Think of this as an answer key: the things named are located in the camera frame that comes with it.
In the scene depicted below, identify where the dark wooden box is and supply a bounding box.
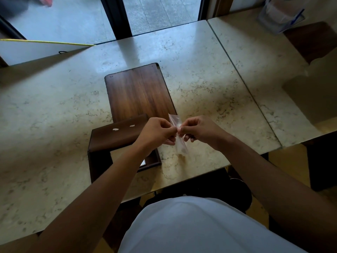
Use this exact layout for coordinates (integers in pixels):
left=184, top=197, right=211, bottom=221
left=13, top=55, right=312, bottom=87
left=87, top=114, right=162, bottom=184

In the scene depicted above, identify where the person's left forearm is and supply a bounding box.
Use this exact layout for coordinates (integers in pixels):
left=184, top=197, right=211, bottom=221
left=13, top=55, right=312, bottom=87
left=28, top=141, right=154, bottom=253

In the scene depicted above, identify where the dark wooden table leg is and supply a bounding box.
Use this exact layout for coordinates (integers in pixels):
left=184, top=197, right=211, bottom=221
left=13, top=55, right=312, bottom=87
left=302, top=131, right=337, bottom=192

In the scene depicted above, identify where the black window frame post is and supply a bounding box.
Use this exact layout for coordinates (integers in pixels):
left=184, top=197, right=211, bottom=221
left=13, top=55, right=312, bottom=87
left=99, top=0, right=133, bottom=40

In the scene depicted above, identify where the white board with gold edge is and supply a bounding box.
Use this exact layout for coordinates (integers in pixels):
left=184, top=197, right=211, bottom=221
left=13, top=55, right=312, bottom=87
left=0, top=38, right=96, bottom=67

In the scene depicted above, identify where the black round stool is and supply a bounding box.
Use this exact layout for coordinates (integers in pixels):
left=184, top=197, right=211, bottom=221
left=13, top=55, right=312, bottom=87
left=228, top=177, right=253, bottom=214

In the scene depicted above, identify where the white shirt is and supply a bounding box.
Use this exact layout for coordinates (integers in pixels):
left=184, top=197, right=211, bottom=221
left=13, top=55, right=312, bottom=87
left=118, top=196, right=309, bottom=253

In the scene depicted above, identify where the person's right forearm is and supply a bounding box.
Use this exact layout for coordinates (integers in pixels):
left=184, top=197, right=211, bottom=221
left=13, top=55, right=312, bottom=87
left=220, top=134, right=337, bottom=253

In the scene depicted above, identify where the dark wooden board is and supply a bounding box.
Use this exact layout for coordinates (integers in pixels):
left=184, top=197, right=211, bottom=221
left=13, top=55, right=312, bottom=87
left=104, top=63, right=177, bottom=123

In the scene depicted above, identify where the clear plastic container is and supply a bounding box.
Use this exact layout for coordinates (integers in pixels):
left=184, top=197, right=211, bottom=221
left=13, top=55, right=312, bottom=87
left=257, top=0, right=306, bottom=35

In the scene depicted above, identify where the person's left hand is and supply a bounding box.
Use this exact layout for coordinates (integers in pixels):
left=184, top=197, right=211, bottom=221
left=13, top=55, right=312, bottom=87
left=134, top=117, right=178, bottom=152

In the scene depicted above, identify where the clear plastic packet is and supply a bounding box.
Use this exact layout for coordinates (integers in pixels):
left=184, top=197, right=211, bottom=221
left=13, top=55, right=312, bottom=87
left=168, top=113, right=190, bottom=156

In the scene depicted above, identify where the person's right hand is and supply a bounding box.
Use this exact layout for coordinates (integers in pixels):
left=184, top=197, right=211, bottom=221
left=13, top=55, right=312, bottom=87
left=178, top=115, right=233, bottom=152

